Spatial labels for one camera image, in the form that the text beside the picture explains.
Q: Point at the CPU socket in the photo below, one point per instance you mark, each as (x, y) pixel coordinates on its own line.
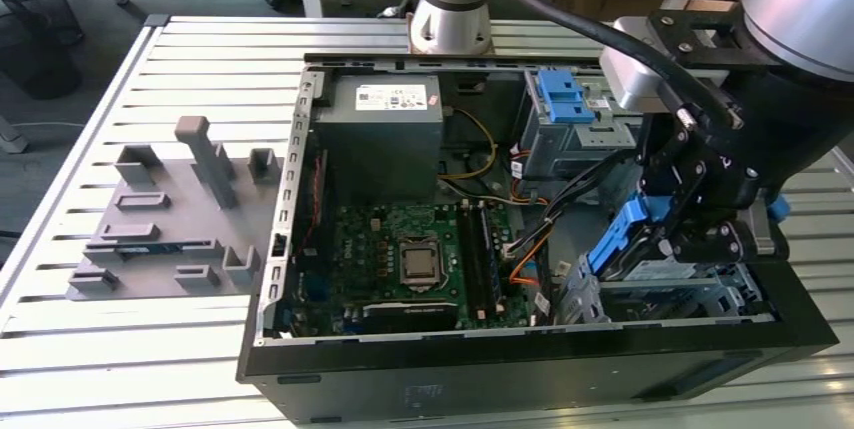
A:
(401, 264)

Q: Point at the grey parts rack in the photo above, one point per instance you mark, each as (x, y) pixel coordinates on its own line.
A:
(180, 229)

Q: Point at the blue plastic drive latch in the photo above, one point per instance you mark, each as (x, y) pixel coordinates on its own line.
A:
(560, 94)

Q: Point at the green motherboard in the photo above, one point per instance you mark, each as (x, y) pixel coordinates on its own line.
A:
(373, 229)

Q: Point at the black PC case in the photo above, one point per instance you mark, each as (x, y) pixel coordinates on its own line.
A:
(467, 379)

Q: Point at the black waste basket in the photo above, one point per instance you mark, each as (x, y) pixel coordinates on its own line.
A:
(40, 49)

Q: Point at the spare RAM stick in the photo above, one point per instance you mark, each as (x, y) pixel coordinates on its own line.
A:
(146, 248)

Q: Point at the black camera bracket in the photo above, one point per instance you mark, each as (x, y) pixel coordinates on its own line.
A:
(667, 29)

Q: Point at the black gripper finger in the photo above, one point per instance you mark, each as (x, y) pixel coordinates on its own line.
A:
(680, 174)
(713, 246)

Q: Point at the metal optical drive cage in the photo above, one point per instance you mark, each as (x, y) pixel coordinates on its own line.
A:
(600, 136)

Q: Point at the black RAM slot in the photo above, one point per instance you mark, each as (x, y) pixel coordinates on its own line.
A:
(473, 259)

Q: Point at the metal disk bay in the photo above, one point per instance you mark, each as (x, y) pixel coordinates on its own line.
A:
(660, 290)

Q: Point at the silver CPU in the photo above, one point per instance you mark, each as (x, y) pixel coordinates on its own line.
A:
(420, 263)

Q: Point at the black graphics card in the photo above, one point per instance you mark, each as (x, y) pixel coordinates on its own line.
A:
(409, 316)

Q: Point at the grey power supply unit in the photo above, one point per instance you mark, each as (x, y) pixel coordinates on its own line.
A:
(380, 149)

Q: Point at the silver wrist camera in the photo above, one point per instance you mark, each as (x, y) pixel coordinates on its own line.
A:
(627, 74)

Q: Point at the hard disk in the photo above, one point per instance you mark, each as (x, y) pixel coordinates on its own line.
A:
(613, 239)

